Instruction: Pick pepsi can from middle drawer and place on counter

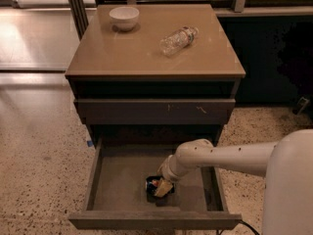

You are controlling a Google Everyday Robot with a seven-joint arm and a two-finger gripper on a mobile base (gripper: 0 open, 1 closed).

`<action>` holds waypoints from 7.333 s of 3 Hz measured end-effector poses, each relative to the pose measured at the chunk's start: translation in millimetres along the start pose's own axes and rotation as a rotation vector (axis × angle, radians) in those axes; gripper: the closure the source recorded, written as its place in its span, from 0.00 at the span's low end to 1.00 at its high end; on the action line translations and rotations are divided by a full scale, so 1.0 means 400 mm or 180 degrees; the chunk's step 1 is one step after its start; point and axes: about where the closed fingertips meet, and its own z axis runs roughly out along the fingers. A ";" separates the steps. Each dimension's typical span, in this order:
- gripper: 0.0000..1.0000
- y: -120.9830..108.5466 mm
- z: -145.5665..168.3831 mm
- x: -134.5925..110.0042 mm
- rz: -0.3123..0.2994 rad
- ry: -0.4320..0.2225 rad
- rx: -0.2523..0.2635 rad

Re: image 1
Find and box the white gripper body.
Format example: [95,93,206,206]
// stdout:
[157,155,182,182]

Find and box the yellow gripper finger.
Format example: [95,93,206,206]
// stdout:
[154,178,173,198]

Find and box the blue pepsi can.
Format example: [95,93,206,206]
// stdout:
[146,176,174,196]

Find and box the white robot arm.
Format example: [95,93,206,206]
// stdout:
[156,129,313,235]

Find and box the closed top drawer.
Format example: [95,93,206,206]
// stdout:
[74,99,236,125]

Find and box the brown drawer cabinet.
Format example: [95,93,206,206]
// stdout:
[66,4,246,145]

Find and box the blue tape piece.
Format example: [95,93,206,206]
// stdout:
[87,140,94,147]

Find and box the clear plastic water bottle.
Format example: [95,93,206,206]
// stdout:
[159,26,199,56]

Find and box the white ceramic bowl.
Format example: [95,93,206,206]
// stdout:
[109,6,140,31]

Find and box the black cable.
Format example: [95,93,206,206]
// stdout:
[216,220,261,235]

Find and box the metal frame post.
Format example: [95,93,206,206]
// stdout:
[68,0,88,39]

